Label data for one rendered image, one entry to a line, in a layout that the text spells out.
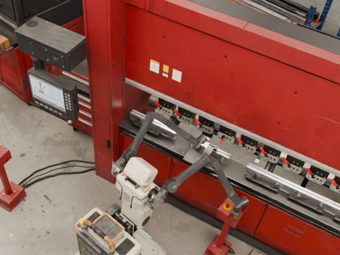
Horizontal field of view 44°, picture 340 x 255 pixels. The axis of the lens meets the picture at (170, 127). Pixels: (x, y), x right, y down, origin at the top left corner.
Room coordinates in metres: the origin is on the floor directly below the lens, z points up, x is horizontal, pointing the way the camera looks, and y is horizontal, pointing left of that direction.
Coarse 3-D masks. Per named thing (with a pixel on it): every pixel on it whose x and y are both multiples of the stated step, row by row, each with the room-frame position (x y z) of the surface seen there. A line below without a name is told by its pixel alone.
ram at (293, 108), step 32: (128, 32) 2.88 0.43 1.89; (160, 32) 2.76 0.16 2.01; (192, 32) 2.66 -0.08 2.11; (128, 64) 2.88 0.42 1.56; (160, 64) 2.76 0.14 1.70; (192, 64) 2.64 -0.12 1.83; (224, 64) 2.54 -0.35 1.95; (256, 64) 2.45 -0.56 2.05; (288, 64) 2.37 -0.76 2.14; (160, 96) 2.75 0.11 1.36; (192, 96) 2.63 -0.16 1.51; (224, 96) 2.52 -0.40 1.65; (256, 96) 2.42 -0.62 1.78; (288, 96) 2.33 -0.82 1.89; (320, 96) 2.25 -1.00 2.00; (256, 128) 2.39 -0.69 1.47; (288, 128) 2.30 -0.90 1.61; (320, 128) 2.21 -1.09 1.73; (320, 160) 2.17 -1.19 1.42
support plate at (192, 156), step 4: (208, 148) 2.52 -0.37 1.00; (212, 148) 2.53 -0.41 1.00; (188, 152) 2.45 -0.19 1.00; (192, 152) 2.45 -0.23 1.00; (196, 152) 2.46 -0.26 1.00; (204, 152) 2.47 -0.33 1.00; (208, 152) 2.48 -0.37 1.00; (188, 156) 2.40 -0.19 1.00; (192, 156) 2.41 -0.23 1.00; (196, 156) 2.41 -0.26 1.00; (200, 156) 2.42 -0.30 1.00; (188, 160) 2.36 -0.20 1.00; (192, 160) 2.36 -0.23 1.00; (196, 160) 2.37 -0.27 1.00
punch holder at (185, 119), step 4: (180, 108) 2.66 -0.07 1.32; (180, 112) 2.66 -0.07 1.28; (184, 112) 2.64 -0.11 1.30; (188, 112) 2.63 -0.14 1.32; (192, 112) 2.61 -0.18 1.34; (184, 116) 2.64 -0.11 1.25; (188, 116) 2.63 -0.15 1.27; (192, 116) 2.61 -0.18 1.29; (180, 120) 2.65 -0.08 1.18; (184, 120) 2.64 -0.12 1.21; (188, 120) 2.63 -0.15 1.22; (192, 120) 2.61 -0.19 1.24; (188, 124) 2.62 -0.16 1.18
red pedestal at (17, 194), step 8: (0, 152) 2.35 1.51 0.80; (8, 152) 2.38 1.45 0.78; (0, 160) 2.28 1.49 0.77; (8, 160) 2.35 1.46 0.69; (0, 168) 2.33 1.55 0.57; (0, 176) 2.35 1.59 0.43; (8, 184) 2.36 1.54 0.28; (16, 184) 2.48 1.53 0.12; (0, 192) 2.36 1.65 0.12; (8, 192) 2.33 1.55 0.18; (16, 192) 2.38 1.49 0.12; (24, 192) 2.43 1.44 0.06; (0, 200) 2.30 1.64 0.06; (8, 200) 2.27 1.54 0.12; (16, 200) 2.32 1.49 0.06; (8, 208) 2.25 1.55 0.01
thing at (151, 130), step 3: (135, 120) 2.85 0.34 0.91; (132, 123) 2.81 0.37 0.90; (135, 123) 2.81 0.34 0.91; (138, 123) 2.82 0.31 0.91; (141, 123) 2.82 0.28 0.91; (135, 126) 2.79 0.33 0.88; (138, 126) 2.78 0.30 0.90; (150, 129) 2.76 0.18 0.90; (153, 129) 2.77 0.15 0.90; (147, 132) 2.74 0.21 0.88; (150, 132) 2.73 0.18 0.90; (153, 132) 2.73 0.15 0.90; (156, 132) 2.73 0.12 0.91; (159, 132) 2.74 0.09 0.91; (153, 135) 2.71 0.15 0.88; (156, 135) 2.70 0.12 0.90
